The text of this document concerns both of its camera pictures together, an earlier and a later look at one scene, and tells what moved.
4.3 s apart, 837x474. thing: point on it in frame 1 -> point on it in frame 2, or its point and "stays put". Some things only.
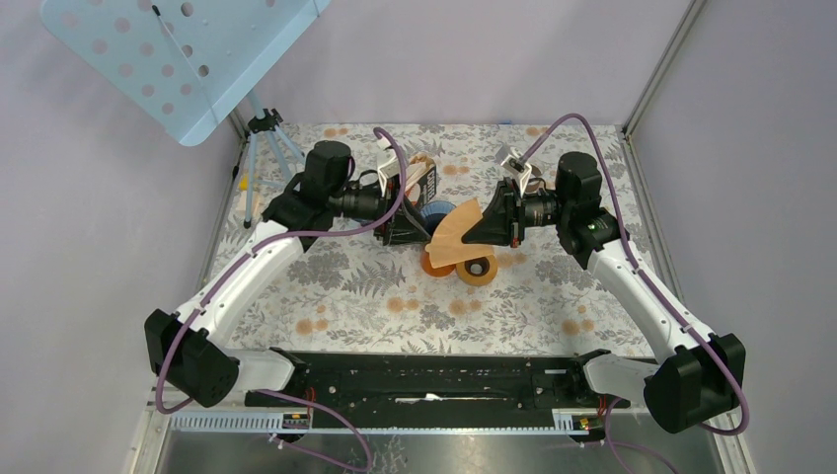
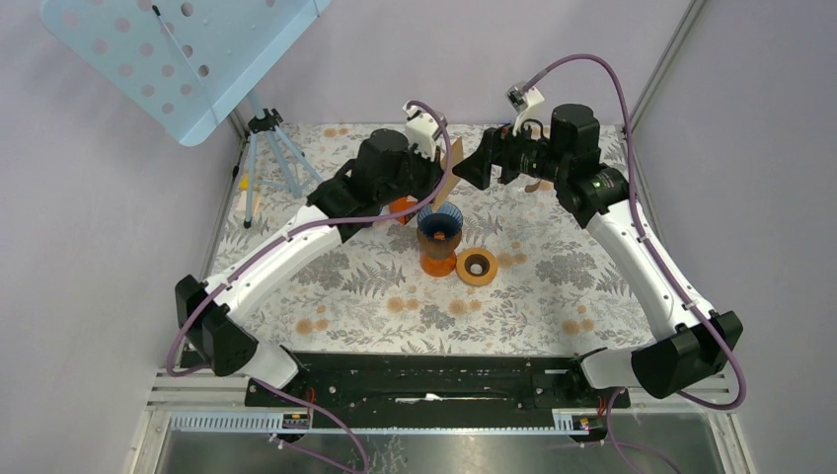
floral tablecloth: x=500 y=272 stays put
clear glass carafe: x=535 y=184 stays put
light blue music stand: x=187 y=64 stays put
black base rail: x=503 y=381 stays put
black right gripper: x=504 y=221 -> x=477 y=168
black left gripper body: x=359 y=202 -> x=420 y=174
